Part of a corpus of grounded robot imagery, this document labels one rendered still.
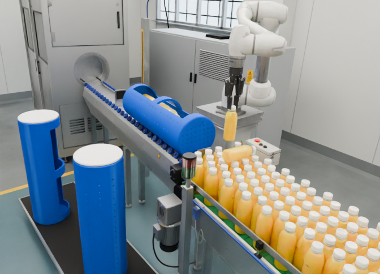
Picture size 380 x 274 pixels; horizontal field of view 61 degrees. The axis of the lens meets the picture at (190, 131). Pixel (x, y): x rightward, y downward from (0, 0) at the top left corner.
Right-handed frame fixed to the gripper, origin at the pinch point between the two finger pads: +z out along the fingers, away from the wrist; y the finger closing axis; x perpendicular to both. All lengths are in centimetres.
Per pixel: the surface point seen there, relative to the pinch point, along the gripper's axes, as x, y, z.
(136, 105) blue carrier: -80, 23, 23
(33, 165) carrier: -107, 94, 67
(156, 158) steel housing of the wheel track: -47, 23, 51
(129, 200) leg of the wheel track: -114, 17, 128
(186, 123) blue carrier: -19.3, 17.8, 16.0
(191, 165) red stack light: 29, 46, 13
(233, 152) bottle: 17.9, 12.2, 20.1
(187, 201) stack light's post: 28, 47, 33
